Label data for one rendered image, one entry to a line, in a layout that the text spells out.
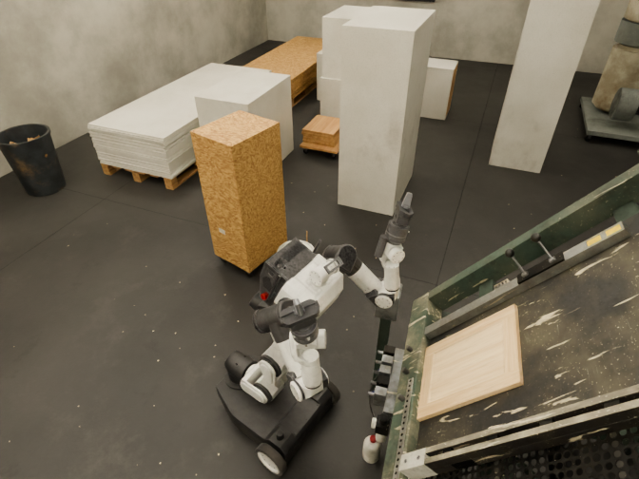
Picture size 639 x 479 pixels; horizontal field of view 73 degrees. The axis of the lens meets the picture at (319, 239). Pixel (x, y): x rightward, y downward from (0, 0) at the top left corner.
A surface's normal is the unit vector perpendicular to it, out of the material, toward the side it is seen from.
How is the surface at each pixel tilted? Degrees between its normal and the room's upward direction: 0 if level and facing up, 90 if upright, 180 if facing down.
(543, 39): 90
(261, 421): 0
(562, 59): 90
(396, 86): 90
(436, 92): 90
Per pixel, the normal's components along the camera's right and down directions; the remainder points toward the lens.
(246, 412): 0.00, -0.79
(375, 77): -0.38, 0.58
